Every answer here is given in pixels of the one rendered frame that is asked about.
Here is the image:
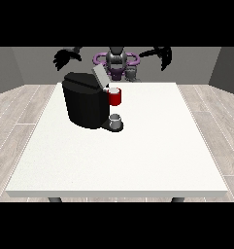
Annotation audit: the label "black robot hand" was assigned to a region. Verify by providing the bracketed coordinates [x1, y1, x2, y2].
[139, 47, 174, 72]
[52, 48, 84, 72]

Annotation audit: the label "pale grey machine lid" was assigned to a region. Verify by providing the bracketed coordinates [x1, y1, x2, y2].
[90, 63, 111, 89]

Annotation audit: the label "black coffee machine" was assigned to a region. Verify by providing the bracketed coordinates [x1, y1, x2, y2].
[61, 71, 124, 132]

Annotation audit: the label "red pod holder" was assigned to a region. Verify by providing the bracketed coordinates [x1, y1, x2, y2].
[107, 87, 123, 107]

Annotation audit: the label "grey robot trunk purple rings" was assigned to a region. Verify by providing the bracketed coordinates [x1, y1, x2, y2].
[92, 47, 142, 83]

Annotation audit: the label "small grey cup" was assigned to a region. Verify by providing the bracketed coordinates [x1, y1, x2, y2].
[108, 113, 122, 129]

